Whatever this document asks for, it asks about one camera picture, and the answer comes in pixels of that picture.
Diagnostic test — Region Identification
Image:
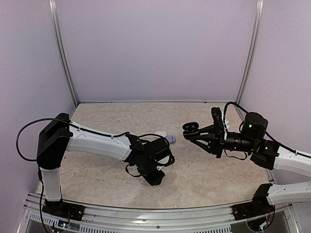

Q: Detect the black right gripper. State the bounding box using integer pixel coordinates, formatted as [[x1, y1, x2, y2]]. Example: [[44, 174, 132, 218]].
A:
[[190, 124, 257, 158]]

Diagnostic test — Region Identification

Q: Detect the black earbud charging case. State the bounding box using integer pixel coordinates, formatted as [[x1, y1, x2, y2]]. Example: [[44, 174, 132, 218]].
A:
[[182, 122, 200, 140]]

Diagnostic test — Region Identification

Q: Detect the purple earbud charging case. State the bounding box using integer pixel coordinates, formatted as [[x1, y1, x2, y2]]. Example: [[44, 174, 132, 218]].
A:
[[166, 135, 176, 145]]

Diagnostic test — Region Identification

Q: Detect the white earbud charging case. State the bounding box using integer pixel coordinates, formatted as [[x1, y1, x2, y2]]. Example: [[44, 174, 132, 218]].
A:
[[155, 131, 168, 137]]

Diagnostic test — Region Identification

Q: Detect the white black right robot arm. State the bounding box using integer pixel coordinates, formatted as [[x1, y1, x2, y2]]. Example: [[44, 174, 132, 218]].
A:
[[183, 107, 311, 216]]

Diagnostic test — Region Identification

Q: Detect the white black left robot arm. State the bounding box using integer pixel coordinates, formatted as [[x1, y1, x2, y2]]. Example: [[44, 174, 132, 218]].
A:
[[36, 113, 175, 216]]

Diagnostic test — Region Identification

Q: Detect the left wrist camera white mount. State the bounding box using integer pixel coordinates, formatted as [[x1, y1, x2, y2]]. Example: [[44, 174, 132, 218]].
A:
[[156, 156, 175, 170]]

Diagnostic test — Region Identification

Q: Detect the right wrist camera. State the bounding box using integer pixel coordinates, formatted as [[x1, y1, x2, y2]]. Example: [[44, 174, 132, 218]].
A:
[[211, 107, 227, 140]]

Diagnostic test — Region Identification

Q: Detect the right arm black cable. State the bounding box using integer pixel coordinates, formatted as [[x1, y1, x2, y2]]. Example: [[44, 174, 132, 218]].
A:
[[223, 101, 311, 157]]

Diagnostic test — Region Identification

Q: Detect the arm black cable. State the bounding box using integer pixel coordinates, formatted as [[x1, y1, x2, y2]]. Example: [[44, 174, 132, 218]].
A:
[[223, 101, 311, 157], [16, 117, 131, 233]]

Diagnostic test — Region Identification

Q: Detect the aluminium front rail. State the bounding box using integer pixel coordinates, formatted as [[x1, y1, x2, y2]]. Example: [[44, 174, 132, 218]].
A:
[[17, 199, 299, 233]]

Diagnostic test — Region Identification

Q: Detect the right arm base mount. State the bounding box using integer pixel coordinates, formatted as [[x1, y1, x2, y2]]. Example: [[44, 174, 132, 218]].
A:
[[232, 183, 275, 220]]

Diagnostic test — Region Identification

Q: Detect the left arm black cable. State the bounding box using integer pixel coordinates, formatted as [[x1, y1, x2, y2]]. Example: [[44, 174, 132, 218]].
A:
[[16, 117, 131, 233]]

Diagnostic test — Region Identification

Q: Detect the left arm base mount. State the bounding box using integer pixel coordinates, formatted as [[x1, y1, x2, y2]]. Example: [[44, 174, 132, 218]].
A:
[[42, 200, 85, 221]]

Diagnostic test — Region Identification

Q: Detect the aluminium corner post right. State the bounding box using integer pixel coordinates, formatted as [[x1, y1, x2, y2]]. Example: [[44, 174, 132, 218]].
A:
[[236, 0, 264, 104]]

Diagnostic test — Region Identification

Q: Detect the aluminium corner post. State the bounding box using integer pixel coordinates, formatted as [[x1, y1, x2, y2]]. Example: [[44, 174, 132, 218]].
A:
[[236, 0, 264, 104], [49, 0, 80, 107]]

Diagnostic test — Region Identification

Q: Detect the aluminium corner post left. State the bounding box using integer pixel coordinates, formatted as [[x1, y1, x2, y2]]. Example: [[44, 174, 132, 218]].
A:
[[49, 0, 80, 107]]

